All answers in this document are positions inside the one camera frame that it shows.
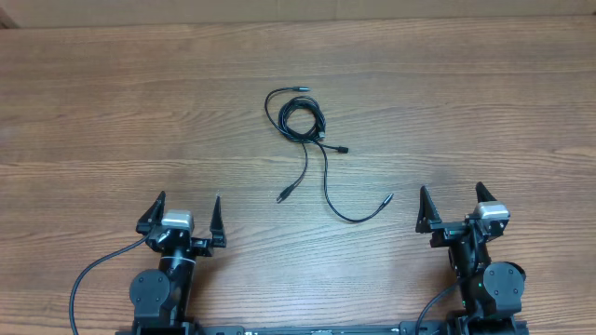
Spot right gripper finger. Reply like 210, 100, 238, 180
475, 181, 496, 203
415, 186, 441, 233

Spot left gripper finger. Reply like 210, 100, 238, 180
135, 191, 166, 235
210, 194, 226, 248

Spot black cable silver plugs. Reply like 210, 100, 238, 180
316, 142, 394, 224

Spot short black usb cable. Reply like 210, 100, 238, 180
276, 141, 310, 205

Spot long black usb cable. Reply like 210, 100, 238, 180
264, 86, 350, 154

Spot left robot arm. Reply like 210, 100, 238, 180
129, 192, 227, 335

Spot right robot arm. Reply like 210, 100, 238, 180
413, 182, 529, 334

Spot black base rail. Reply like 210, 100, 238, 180
114, 319, 530, 335

